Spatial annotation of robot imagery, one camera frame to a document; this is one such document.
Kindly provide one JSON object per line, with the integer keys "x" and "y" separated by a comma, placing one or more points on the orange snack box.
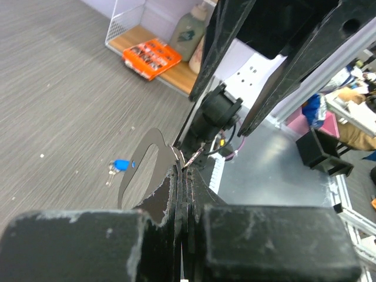
{"x": 151, "y": 58}

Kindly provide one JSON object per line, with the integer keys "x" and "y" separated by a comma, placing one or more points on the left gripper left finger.
{"x": 97, "y": 245}

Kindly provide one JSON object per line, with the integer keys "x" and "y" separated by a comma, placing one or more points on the beige pouch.
{"x": 196, "y": 59}

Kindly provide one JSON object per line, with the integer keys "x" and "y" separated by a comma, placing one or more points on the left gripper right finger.
{"x": 226, "y": 242}

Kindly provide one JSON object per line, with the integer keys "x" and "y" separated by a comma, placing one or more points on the green soap bottle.
{"x": 189, "y": 31}

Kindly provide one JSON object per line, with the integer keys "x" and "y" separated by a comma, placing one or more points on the white wire shelf rack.
{"x": 160, "y": 39}

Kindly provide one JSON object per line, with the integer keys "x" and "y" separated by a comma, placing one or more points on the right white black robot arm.
{"x": 273, "y": 29}

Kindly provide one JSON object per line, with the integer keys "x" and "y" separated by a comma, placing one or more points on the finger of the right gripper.
{"x": 322, "y": 41}
{"x": 226, "y": 20}

